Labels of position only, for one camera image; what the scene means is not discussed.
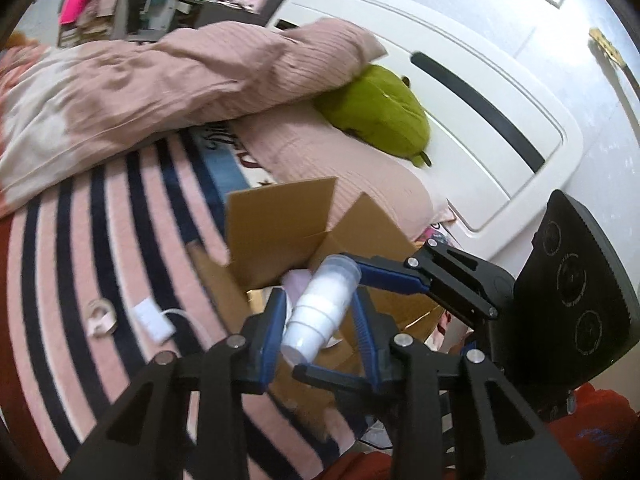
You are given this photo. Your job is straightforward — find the green plush toy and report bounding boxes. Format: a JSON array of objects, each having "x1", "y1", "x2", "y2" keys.
[{"x1": 314, "y1": 64, "x2": 432, "y2": 167}]

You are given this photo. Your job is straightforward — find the black desk chair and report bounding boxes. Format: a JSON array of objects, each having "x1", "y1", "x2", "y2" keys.
[{"x1": 124, "y1": 0, "x2": 163, "y2": 44}]

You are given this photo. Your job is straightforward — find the white cosmetic bottle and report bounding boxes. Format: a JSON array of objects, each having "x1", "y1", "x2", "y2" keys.
[{"x1": 281, "y1": 255, "x2": 361, "y2": 366}]

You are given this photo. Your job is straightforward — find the magenta gift bag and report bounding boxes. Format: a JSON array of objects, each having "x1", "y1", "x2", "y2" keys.
[{"x1": 58, "y1": 0, "x2": 89, "y2": 25}]

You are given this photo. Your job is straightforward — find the yellow white shelf unit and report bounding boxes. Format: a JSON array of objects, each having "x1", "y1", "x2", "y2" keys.
[{"x1": 56, "y1": 0, "x2": 126, "y2": 48}]

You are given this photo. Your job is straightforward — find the lilac rectangular box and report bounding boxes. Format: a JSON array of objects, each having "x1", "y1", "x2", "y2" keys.
[{"x1": 281, "y1": 269, "x2": 312, "y2": 307}]

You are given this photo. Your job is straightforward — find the pink ribbed pillow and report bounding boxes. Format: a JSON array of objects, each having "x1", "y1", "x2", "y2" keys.
[{"x1": 231, "y1": 102, "x2": 454, "y2": 240}]

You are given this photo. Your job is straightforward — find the brown cardboard box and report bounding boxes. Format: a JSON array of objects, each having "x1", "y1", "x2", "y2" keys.
[{"x1": 186, "y1": 179, "x2": 444, "y2": 440}]

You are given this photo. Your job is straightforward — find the pink grey patchwork duvet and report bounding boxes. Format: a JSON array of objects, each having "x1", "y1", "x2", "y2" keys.
[{"x1": 1, "y1": 18, "x2": 385, "y2": 214}]

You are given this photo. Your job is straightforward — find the white bed headboard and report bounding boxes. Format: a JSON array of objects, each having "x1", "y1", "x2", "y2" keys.
[{"x1": 267, "y1": 0, "x2": 582, "y2": 259}]

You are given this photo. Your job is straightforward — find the brown plush bear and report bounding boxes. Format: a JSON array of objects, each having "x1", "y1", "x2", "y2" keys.
[{"x1": 2, "y1": 32, "x2": 29, "y2": 50}]

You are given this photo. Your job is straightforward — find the striped plush bed blanket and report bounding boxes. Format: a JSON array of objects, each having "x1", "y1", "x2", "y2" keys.
[{"x1": 1, "y1": 128, "x2": 281, "y2": 479}]

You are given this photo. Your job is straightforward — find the white tape dispenser roll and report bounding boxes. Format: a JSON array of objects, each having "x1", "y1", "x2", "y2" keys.
[{"x1": 86, "y1": 298, "x2": 117, "y2": 338}]

